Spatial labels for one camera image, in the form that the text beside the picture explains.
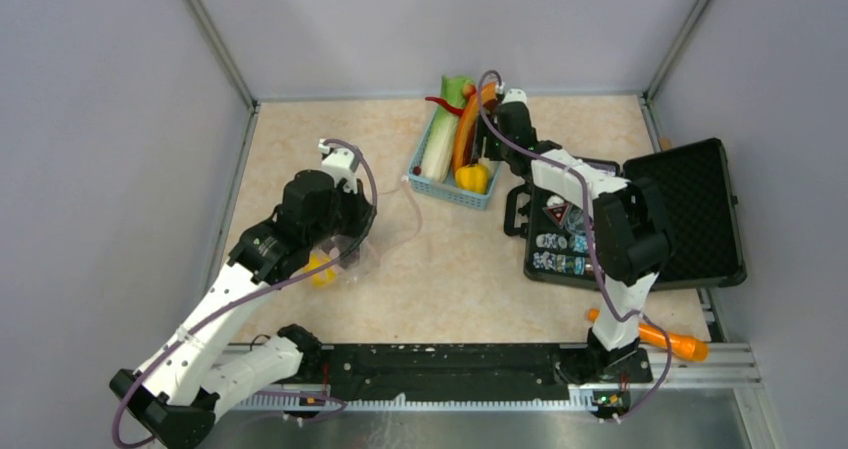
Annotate black poker chip case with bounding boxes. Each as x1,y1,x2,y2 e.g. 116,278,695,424
504,138,747,290

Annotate clear zip bag pink dots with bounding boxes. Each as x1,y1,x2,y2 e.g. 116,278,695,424
321,175,423,288

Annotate dark red toy grapes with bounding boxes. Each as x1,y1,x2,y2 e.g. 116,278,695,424
329,235,362,276

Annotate yellow toy bell pepper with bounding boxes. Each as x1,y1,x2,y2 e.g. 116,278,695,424
454,163,492,195

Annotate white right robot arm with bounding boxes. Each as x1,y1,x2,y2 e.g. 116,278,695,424
480,95,675,381

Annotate clear round dealer button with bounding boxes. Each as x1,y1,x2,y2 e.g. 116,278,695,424
564,206,586,236

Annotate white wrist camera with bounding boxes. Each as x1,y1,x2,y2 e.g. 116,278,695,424
497,88,528,104
318,139,360,194

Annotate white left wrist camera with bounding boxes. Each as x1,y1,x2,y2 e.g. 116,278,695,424
318,139,360,194

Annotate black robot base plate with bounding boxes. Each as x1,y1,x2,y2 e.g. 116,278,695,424
280,343,654,402

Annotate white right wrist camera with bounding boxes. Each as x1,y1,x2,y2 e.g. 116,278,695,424
497,88,528,104

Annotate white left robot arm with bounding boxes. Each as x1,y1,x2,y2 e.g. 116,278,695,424
110,169,376,448

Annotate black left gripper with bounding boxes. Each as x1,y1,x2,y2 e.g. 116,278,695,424
306,174,377,248

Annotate black red all-in triangle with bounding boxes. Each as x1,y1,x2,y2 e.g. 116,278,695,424
543,202,571,229

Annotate red toy chili pepper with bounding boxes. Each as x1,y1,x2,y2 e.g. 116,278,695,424
424,96,464,117

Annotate light blue plastic basket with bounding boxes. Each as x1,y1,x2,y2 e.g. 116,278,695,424
406,111,503,211

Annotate green white toy cabbage stalk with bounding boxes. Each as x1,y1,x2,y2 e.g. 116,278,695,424
419,75,474,182

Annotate orange handled tool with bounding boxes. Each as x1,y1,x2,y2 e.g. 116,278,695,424
587,322,709,366

